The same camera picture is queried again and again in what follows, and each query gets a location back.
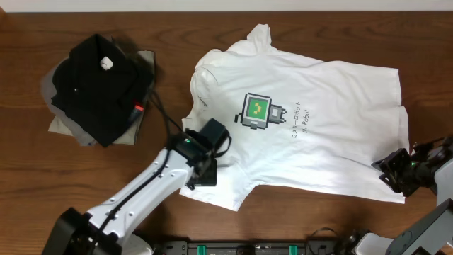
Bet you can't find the white robot print t-shirt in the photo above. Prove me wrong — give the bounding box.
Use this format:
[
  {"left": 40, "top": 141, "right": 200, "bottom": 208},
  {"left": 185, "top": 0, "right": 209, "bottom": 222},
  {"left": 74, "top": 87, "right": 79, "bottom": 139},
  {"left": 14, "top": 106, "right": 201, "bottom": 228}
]
[{"left": 180, "top": 24, "right": 409, "bottom": 211}]

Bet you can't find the white collar label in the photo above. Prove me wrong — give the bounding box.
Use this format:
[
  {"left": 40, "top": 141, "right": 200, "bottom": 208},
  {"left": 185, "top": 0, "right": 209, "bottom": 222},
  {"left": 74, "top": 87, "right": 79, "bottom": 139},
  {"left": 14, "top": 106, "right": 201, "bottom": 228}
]
[{"left": 99, "top": 57, "right": 114, "bottom": 71}]

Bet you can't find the red and grey tag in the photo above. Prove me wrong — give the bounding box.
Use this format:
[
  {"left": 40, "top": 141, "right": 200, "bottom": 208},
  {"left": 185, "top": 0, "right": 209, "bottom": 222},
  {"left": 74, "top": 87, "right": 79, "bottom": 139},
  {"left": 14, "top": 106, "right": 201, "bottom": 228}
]
[{"left": 128, "top": 103, "right": 144, "bottom": 123}]

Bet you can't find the black folded shirt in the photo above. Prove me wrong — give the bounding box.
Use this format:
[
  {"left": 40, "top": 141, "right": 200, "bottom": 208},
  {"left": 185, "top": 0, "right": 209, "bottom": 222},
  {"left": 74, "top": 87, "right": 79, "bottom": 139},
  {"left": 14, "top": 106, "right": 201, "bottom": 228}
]
[{"left": 52, "top": 34, "right": 154, "bottom": 147}]

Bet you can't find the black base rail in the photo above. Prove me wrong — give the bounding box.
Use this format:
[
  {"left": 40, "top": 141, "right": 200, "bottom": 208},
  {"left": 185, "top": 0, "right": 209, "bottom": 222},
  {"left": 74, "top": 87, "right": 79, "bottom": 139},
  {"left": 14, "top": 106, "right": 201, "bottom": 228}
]
[{"left": 154, "top": 239, "right": 351, "bottom": 255}]

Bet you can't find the light grey folded cloth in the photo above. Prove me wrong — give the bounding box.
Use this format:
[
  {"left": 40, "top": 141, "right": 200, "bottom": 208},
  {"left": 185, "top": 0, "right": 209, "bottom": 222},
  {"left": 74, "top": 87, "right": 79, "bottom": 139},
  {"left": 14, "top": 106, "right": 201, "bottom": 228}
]
[{"left": 40, "top": 62, "right": 97, "bottom": 146}]

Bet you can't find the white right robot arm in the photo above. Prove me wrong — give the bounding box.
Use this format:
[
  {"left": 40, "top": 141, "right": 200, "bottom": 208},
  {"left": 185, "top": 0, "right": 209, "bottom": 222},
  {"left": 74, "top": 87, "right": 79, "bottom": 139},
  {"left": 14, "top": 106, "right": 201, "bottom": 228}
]
[{"left": 348, "top": 136, "right": 452, "bottom": 255}]

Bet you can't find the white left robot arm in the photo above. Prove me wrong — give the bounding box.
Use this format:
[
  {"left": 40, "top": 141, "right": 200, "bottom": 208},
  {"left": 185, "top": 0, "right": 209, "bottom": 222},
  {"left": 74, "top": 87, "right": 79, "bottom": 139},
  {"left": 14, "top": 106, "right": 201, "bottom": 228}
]
[{"left": 42, "top": 128, "right": 226, "bottom": 254}]

